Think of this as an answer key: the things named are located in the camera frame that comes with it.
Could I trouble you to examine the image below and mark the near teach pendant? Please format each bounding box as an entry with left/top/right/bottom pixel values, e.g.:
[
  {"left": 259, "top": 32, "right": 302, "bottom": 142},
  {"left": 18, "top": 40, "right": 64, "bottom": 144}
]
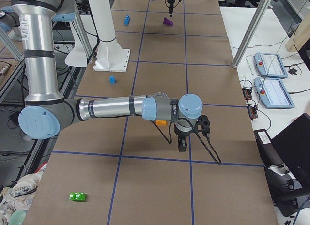
[{"left": 254, "top": 77, "right": 295, "bottom": 109}]

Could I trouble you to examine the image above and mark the purple trapezoid block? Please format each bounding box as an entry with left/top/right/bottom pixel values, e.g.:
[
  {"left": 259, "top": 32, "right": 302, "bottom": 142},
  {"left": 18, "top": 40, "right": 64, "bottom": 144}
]
[{"left": 163, "top": 17, "right": 173, "bottom": 27}]

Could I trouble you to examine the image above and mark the orange trapezoid block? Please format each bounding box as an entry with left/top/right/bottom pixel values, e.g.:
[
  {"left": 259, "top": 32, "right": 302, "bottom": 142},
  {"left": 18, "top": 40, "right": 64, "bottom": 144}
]
[{"left": 155, "top": 120, "right": 167, "bottom": 126}]

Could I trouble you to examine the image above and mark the far teach pendant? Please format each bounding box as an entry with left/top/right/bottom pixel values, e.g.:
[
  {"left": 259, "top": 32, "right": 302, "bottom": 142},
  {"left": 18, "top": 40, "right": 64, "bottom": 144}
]
[{"left": 254, "top": 52, "right": 288, "bottom": 79}]

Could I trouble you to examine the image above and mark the long blue brick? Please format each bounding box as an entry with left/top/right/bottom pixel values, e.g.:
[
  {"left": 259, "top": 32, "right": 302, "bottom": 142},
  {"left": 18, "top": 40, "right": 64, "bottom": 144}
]
[{"left": 124, "top": 15, "right": 130, "bottom": 26}]

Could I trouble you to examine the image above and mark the green brick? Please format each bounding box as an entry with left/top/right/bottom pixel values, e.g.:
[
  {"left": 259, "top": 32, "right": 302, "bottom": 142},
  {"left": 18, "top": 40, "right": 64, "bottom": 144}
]
[{"left": 68, "top": 192, "right": 87, "bottom": 202}]

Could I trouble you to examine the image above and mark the aluminium frame post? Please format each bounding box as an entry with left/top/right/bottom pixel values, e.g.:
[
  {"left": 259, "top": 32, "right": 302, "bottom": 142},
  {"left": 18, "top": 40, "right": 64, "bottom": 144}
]
[{"left": 232, "top": 0, "right": 271, "bottom": 69}]

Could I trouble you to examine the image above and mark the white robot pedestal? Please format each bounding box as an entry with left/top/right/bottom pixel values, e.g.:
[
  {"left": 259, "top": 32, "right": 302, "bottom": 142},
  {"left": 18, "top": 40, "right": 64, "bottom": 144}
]
[{"left": 88, "top": 0, "right": 130, "bottom": 72}]

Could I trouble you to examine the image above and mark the teach pendant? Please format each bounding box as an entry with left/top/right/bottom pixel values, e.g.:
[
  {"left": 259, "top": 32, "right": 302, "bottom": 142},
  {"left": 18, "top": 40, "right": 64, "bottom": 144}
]
[
  {"left": 254, "top": 52, "right": 288, "bottom": 79},
  {"left": 254, "top": 77, "right": 295, "bottom": 109}
]

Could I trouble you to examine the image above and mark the patterned cloth bag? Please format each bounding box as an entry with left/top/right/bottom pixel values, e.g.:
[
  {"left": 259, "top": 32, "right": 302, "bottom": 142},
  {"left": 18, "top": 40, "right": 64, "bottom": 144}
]
[{"left": 0, "top": 173, "right": 43, "bottom": 225}]

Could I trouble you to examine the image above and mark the orange relay board far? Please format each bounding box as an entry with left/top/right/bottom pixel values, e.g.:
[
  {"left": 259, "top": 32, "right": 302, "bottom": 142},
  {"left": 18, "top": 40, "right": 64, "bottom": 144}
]
[{"left": 242, "top": 87, "right": 252, "bottom": 100}]

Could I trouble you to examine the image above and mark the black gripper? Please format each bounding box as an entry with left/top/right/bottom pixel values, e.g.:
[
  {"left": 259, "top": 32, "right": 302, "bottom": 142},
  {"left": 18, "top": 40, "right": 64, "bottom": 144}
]
[
  {"left": 174, "top": 129, "right": 191, "bottom": 152},
  {"left": 167, "top": 0, "right": 175, "bottom": 17}
]

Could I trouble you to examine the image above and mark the small blue block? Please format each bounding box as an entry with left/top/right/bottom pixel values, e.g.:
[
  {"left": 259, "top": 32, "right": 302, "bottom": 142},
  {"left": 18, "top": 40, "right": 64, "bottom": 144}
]
[{"left": 109, "top": 75, "right": 116, "bottom": 84}]

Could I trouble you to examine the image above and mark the orange relay board near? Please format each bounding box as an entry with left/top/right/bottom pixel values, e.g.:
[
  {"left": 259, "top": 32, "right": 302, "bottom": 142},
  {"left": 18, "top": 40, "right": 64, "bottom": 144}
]
[{"left": 247, "top": 105, "right": 258, "bottom": 120}]

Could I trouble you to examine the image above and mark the orange relay board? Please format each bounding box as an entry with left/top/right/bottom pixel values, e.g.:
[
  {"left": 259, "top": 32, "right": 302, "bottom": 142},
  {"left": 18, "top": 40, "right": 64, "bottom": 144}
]
[
  {"left": 242, "top": 87, "right": 252, "bottom": 100},
  {"left": 247, "top": 105, "right": 258, "bottom": 120}
]

